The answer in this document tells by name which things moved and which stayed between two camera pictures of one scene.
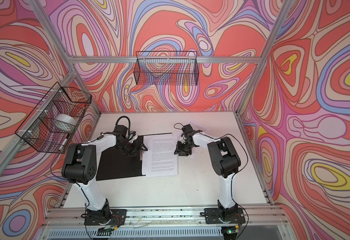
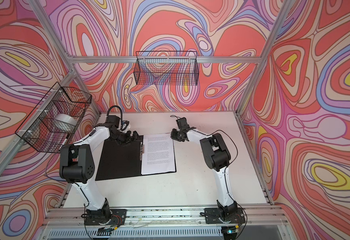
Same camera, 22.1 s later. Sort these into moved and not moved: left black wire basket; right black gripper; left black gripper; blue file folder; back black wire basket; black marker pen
Moved: right black gripper; left black gripper
Not moved: black marker pen; back black wire basket; blue file folder; left black wire basket
